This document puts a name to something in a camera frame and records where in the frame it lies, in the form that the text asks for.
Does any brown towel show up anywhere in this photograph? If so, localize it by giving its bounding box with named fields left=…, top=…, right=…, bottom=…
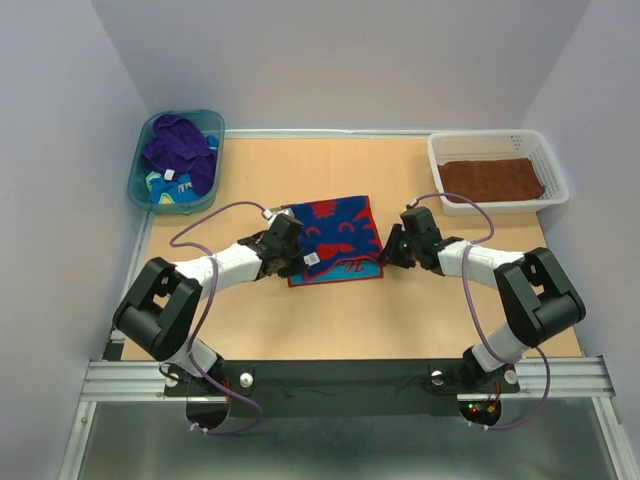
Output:
left=438, top=158, right=545, bottom=203

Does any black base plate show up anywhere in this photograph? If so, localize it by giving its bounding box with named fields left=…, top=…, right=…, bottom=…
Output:
left=163, top=357, right=521, bottom=421

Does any teal plastic bin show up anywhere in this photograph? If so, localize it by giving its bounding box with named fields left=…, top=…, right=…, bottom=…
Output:
left=127, top=109, right=225, bottom=215

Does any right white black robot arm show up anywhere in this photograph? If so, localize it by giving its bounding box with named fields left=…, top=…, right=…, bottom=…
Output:
left=380, top=206, right=586, bottom=390

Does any white plastic mesh basket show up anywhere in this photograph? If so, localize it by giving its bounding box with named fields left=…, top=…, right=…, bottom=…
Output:
left=427, top=129, right=569, bottom=214

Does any blue towel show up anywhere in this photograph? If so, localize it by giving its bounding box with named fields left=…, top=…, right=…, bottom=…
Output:
left=145, top=135, right=219, bottom=204

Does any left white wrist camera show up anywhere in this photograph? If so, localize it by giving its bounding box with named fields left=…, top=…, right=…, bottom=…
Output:
left=262, top=208, right=295, bottom=222

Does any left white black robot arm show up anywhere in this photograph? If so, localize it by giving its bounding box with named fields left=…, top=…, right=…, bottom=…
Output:
left=113, top=211, right=305, bottom=394

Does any purple towel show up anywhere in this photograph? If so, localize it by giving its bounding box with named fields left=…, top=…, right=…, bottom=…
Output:
left=142, top=114, right=217, bottom=196

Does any aluminium rail frame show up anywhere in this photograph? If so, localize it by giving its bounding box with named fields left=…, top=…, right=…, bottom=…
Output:
left=62, top=136, right=639, bottom=479

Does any red towel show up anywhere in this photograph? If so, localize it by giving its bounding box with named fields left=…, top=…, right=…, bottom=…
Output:
left=287, top=195, right=383, bottom=287

